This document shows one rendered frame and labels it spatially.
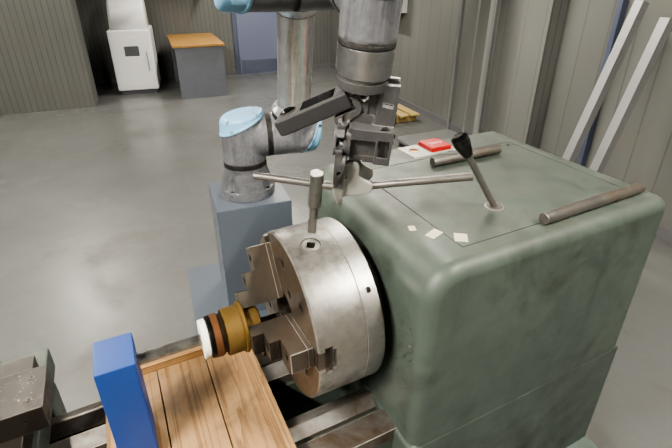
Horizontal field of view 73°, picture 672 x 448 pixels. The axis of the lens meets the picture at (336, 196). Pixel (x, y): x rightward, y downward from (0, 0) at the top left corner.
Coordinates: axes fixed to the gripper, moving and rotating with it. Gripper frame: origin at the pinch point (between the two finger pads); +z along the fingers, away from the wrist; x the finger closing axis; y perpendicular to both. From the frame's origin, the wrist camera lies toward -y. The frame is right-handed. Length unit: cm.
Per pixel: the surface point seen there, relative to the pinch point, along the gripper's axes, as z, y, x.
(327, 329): 17.4, 1.1, -12.2
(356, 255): 11.5, 4.5, -0.6
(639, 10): 12, 165, 251
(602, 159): 96, 162, 211
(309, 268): 11.5, -3.0, -5.1
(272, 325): 23.4, -8.6, -8.0
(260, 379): 44.2, -11.7, -5.6
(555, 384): 46, 52, 4
